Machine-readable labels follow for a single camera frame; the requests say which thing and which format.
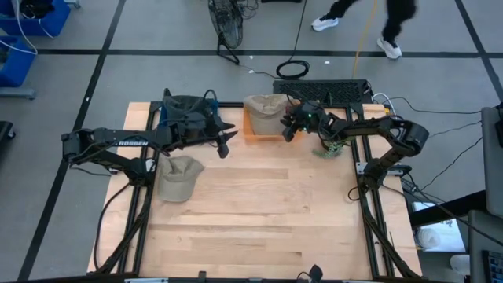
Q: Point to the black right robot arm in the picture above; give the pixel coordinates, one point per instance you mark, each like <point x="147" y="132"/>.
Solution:
<point x="377" y="126"/>

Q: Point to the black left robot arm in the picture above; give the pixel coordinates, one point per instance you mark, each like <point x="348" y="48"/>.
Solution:
<point x="118" y="142"/>

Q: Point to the person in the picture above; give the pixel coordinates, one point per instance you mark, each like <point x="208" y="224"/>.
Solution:
<point x="395" y="15"/>

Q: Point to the beige baseball cap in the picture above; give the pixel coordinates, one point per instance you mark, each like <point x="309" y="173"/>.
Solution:
<point x="267" y="114"/>
<point x="178" y="181"/>

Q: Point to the grey desk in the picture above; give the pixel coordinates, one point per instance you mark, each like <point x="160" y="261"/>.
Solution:
<point x="485" y="243"/>
<point x="493" y="165"/>

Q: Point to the dark grey baseball cap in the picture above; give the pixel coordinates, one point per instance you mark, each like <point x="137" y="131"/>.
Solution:
<point x="182" y="106"/>

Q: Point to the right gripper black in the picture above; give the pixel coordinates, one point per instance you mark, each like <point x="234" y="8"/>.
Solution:
<point x="312" y="118"/>

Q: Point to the black floor fan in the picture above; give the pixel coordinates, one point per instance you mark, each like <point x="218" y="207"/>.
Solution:
<point x="228" y="23"/>

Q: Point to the orange plastic bin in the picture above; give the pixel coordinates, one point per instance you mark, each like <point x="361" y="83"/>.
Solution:
<point x="247" y="126"/>

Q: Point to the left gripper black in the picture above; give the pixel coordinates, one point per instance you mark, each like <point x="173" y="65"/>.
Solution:
<point x="192" y="133"/>

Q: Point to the black perforated panel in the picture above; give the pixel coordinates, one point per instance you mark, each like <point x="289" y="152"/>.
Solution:
<point x="334" y="92"/>

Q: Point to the white paper sheet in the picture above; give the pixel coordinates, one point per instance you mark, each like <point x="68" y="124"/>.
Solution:
<point x="440" y="236"/>

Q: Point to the blue cart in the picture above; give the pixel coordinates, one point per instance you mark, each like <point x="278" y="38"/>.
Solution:
<point x="17" y="67"/>
<point x="55" y="23"/>

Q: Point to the blue plastic bin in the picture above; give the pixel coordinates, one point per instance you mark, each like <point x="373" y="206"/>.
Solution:
<point x="214" y="108"/>

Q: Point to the potted succulent plant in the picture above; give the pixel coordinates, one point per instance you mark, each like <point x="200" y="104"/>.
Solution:
<point x="330" y="151"/>

